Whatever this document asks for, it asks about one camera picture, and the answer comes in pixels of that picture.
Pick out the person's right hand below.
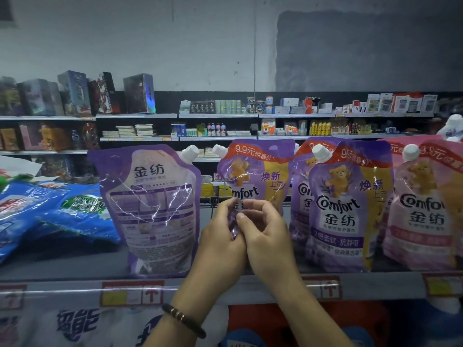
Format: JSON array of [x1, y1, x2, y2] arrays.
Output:
[[236, 199, 301, 296]]

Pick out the person's left hand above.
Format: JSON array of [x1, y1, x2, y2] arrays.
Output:
[[195, 198, 249, 305]]

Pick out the pink Comfort softener pouches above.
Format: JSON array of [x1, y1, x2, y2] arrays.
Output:
[[381, 135, 463, 272]]

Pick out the grey metal shelf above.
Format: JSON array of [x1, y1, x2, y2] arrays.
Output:
[[0, 202, 463, 347]]

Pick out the white lavender detergent pouches group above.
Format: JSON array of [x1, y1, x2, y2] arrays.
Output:
[[436, 112, 463, 142]]

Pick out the large red detergent bottle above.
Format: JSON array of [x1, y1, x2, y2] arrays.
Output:
[[220, 303, 313, 347], [311, 301, 392, 347]]

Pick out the dark background shelf unit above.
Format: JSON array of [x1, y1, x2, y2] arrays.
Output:
[[0, 90, 463, 207]]

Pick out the blue detergent bottle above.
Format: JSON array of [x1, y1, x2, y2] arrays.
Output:
[[425, 295, 463, 347]]

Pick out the red-framed price tag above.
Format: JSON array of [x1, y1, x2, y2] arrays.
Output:
[[0, 284, 28, 311], [422, 272, 463, 298], [99, 279, 166, 308], [301, 275, 344, 301]]

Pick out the row of yellow packs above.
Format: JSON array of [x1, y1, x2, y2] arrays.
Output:
[[200, 182, 234, 200]]

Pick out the row of small bottles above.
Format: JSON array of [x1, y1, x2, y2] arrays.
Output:
[[170, 117, 399, 138]]

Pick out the stacks of folded white packs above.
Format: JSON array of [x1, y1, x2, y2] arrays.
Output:
[[100, 123, 157, 139]]

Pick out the row of small toiletry boxes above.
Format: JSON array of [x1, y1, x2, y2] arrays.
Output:
[[178, 92, 439, 116]]

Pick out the row of colourful boxes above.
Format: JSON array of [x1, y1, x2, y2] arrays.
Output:
[[0, 122, 99, 152]]

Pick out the row of boxed goods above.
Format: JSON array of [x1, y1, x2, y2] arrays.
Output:
[[0, 70, 157, 118]]

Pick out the dark beaded bracelet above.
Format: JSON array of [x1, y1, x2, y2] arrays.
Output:
[[160, 302, 208, 340]]

